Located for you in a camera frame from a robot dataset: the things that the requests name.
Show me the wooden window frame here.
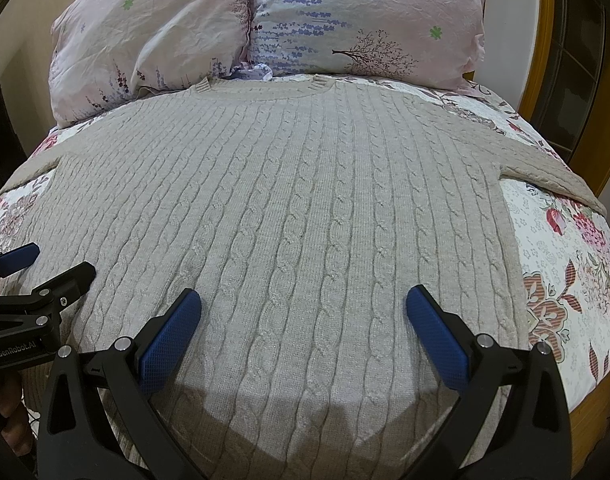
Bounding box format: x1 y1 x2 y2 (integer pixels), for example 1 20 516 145
518 0 610 193

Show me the person's left hand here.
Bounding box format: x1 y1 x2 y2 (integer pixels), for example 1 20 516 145
0 374 34 457

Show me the beige cable knit sweater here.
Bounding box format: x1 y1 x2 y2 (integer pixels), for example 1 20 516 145
6 77 600 479

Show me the wooden bed frame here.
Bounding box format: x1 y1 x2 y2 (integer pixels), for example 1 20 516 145
570 378 610 477

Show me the pink floral pillow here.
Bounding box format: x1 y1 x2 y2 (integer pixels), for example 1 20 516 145
48 0 485 127

